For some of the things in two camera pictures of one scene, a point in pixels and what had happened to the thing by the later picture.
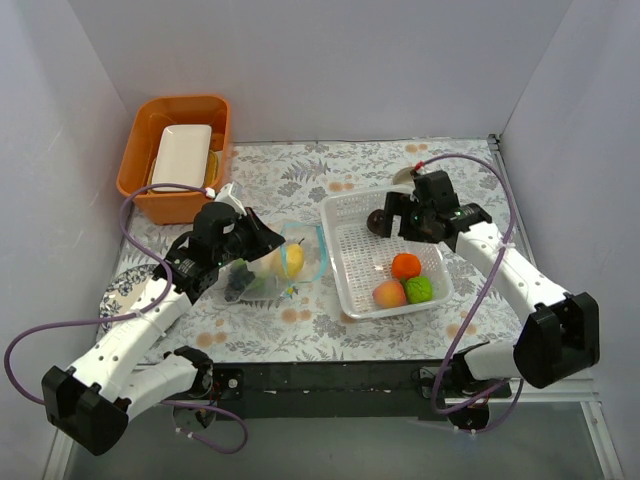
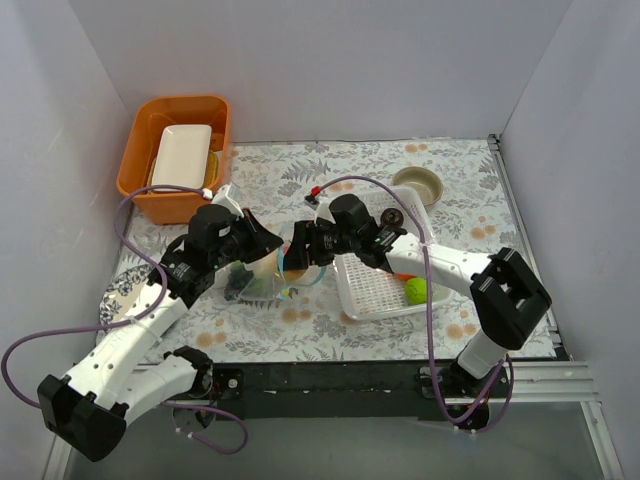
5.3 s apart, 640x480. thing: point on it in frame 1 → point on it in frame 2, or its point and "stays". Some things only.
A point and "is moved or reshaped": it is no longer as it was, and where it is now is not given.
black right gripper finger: (408, 227) → (321, 253)
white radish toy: (268, 265) stays
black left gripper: (251, 235) stays
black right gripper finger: (393, 206) → (297, 256)
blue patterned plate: (124, 292) stays
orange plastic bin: (171, 206) stays
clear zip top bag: (302, 258) stays
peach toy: (389, 294) → (294, 274)
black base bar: (334, 390) stays
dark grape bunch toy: (238, 279) stays
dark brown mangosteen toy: (376, 222) is moved or reshaped
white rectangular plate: (182, 157) stays
